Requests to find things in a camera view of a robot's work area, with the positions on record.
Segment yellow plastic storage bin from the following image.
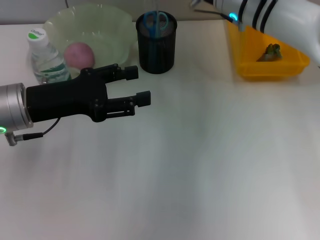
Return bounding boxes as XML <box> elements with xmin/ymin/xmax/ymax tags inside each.
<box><xmin>226</xmin><ymin>19</ymin><xmax>312</xmax><ymax>82</ymax></box>

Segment black mesh pen holder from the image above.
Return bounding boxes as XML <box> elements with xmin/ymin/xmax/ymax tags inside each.
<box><xmin>135</xmin><ymin>10</ymin><xmax>178</xmax><ymax>74</ymax></box>

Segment clear green-label water bottle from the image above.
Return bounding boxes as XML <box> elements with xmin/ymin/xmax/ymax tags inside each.
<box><xmin>26</xmin><ymin>27</ymin><xmax>74</xmax><ymax>86</ymax></box>

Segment green plastic wrapper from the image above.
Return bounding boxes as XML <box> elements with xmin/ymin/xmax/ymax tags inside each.
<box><xmin>255</xmin><ymin>42</ymin><xmax>285</xmax><ymax>63</ymax></box>

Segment pink peach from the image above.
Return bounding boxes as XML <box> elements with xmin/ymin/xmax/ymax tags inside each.
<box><xmin>63</xmin><ymin>41</ymin><xmax>96</xmax><ymax>70</ymax></box>

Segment right gripper cable with connector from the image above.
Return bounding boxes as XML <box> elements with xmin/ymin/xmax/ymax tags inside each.
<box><xmin>190</xmin><ymin>0</ymin><xmax>245</xmax><ymax>33</ymax></box>

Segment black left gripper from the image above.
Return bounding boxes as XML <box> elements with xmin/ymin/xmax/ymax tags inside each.
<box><xmin>25</xmin><ymin>63</ymin><xmax>152</xmax><ymax>124</ymax></box>

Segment left gripper cable with connector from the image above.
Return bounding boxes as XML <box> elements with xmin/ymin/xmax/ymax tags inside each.
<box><xmin>4</xmin><ymin>116</ymin><xmax>62</xmax><ymax>147</ymax></box>

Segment light blue scissors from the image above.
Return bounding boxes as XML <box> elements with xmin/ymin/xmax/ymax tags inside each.
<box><xmin>142</xmin><ymin>10</ymin><xmax>169</xmax><ymax>65</ymax></box>

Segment gripper cable with connector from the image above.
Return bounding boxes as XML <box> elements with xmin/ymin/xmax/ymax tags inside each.
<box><xmin>190</xmin><ymin>0</ymin><xmax>245</xmax><ymax>33</ymax></box>
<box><xmin>4</xmin><ymin>116</ymin><xmax>62</xmax><ymax>147</ymax></box>

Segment translucent green fruit bowl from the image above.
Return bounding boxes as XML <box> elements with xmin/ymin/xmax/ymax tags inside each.
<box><xmin>43</xmin><ymin>3</ymin><xmax>134</xmax><ymax>77</ymax></box>

